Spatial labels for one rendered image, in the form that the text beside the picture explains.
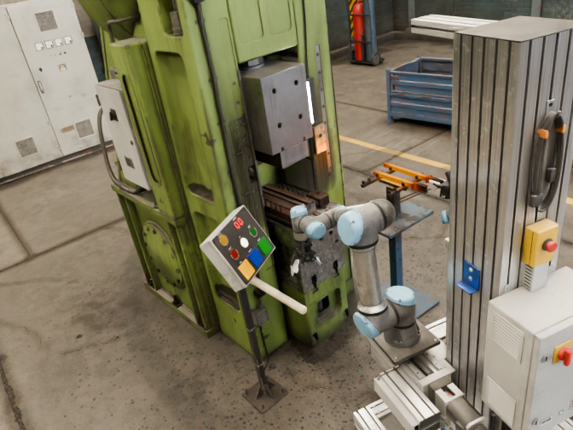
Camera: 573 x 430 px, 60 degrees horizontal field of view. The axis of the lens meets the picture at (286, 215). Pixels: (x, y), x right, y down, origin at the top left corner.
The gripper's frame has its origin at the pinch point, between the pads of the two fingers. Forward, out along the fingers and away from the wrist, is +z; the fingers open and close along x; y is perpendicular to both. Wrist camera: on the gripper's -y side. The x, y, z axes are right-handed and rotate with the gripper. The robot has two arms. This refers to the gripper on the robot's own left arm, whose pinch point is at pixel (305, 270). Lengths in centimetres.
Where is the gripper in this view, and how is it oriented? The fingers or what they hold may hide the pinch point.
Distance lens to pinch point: 239.9
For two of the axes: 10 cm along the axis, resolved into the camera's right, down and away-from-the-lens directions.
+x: 9.1, -3.1, 2.9
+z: 1.4, 8.6, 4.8
